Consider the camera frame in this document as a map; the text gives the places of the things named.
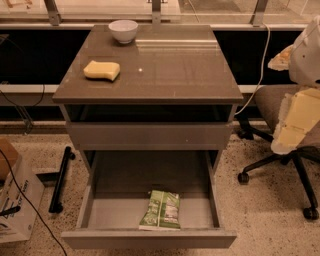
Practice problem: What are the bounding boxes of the brown office chair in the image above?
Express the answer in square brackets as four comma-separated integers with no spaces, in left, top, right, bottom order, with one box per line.
[238,84,320,220]

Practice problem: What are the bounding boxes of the yellow sponge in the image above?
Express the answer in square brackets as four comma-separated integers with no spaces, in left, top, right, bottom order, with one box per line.
[83,61,120,81]

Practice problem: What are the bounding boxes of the black metal bar stand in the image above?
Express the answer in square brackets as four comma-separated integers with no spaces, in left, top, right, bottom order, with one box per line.
[37,146,75,214]

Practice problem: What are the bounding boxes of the white cardboard box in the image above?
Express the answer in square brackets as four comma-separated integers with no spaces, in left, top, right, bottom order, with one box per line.
[0,156,44,243]

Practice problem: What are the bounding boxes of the white cable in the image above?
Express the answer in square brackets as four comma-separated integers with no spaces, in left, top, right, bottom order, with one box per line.
[234,23,272,117]

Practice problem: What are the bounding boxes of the open grey middle drawer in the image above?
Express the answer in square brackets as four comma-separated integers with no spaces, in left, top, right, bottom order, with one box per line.
[60,150,238,250]

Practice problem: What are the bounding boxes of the green jalapeno chip bag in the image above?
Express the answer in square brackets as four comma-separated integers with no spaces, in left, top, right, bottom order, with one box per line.
[139,190,181,231]

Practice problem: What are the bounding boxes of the white ceramic bowl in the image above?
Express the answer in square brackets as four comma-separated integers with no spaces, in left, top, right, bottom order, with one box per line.
[108,20,138,44]

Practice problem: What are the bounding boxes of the brown cardboard box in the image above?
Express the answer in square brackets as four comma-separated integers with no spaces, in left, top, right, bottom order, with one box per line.
[0,137,19,181]

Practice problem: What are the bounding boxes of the grey drawer cabinet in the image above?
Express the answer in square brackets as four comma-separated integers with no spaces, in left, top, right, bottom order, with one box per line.
[53,25,242,169]

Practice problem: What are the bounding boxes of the closed grey top drawer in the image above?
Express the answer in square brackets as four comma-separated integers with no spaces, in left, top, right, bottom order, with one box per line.
[66,122,232,150]

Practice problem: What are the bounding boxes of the black floor cable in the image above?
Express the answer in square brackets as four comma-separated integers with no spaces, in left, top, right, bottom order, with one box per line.
[0,149,69,256]

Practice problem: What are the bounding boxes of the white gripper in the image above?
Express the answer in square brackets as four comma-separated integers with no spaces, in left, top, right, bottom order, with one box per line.
[268,15,320,155]

